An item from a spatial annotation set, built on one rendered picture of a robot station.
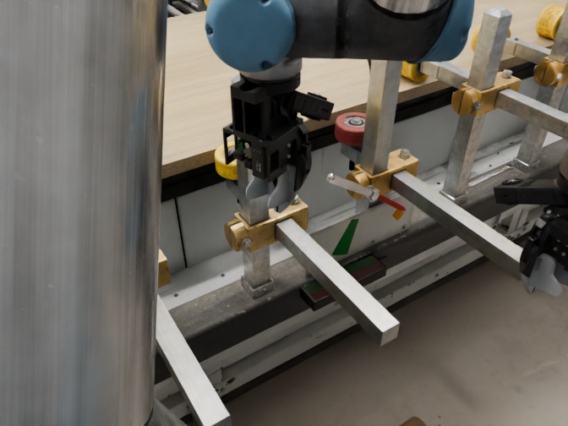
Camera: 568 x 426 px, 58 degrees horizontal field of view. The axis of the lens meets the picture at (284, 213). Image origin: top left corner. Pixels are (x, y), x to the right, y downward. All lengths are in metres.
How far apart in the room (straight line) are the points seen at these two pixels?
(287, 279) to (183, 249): 0.25
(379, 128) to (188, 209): 0.40
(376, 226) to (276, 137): 0.45
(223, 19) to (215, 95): 0.71
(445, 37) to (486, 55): 0.58
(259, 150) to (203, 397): 0.29
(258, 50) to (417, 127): 0.92
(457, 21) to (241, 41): 0.17
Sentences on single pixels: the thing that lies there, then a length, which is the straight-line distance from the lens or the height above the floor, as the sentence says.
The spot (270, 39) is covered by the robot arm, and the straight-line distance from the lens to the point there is 0.44.
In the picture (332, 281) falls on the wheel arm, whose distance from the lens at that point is 0.74.
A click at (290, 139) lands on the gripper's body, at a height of 1.07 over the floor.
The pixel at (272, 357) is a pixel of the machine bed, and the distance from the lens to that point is 1.52.
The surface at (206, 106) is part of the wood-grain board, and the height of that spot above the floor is 0.90.
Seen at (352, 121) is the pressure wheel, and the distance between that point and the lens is 1.03.
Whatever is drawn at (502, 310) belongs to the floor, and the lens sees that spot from 1.99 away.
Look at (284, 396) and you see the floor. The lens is 1.64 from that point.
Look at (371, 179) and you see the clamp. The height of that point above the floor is 0.87.
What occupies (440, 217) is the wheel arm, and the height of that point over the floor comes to 0.84.
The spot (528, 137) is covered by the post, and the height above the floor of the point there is 0.79.
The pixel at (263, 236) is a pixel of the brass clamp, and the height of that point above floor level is 0.84.
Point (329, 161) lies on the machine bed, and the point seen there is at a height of 0.76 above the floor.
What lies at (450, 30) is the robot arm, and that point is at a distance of 0.46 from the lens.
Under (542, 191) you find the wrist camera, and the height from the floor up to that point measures 0.99.
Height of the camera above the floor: 1.38
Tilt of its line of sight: 38 degrees down
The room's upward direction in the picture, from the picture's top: straight up
